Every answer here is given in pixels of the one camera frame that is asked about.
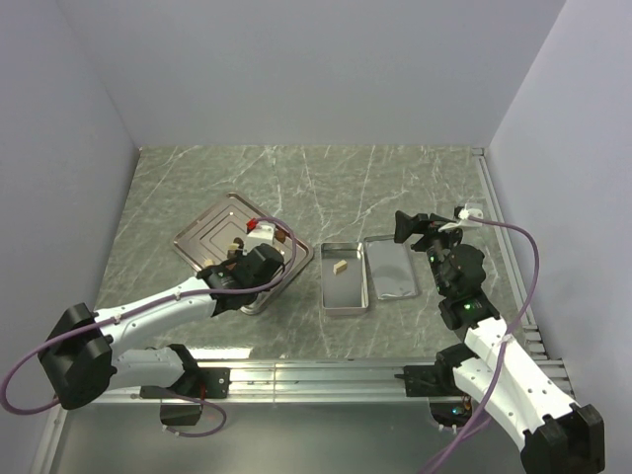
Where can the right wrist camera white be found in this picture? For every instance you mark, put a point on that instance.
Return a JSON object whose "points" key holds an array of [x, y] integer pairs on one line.
{"points": [[466, 217]]}

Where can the aluminium right side rail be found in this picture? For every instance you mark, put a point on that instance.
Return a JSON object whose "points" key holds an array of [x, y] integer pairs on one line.
{"points": [[532, 338]]}

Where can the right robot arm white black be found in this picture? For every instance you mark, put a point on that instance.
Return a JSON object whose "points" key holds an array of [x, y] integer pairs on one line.
{"points": [[552, 432]]}

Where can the white square chocolate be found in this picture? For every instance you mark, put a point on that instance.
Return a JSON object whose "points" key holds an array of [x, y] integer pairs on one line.
{"points": [[339, 267]]}

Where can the steel serving tray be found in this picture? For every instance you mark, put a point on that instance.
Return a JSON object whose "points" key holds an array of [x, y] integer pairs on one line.
{"points": [[209, 235]]}

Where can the open metal tin box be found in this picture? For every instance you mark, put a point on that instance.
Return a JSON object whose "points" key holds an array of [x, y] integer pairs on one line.
{"points": [[345, 294]]}

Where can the metal tin lid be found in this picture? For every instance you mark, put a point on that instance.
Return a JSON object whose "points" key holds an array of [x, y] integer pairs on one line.
{"points": [[391, 268]]}

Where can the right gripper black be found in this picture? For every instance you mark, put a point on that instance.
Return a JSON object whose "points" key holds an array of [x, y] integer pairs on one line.
{"points": [[407, 225]]}

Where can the aluminium front rail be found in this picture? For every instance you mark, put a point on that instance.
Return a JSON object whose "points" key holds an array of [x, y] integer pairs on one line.
{"points": [[282, 381]]}

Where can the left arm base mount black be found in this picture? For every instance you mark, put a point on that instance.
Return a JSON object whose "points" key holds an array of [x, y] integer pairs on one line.
{"points": [[202, 384]]}

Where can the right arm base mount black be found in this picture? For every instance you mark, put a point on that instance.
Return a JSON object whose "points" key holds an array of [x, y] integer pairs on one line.
{"points": [[450, 408]]}

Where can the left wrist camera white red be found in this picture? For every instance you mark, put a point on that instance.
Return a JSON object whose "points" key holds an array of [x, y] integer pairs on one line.
{"points": [[258, 233]]}

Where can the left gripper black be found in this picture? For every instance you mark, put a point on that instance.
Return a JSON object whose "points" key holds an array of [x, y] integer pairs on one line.
{"points": [[241, 257]]}

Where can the aluminium rail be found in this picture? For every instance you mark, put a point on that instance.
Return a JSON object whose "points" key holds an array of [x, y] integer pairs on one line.
{"points": [[282, 381], [532, 338]]}

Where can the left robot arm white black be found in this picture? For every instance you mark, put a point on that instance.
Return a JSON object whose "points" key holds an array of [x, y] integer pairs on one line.
{"points": [[91, 352]]}

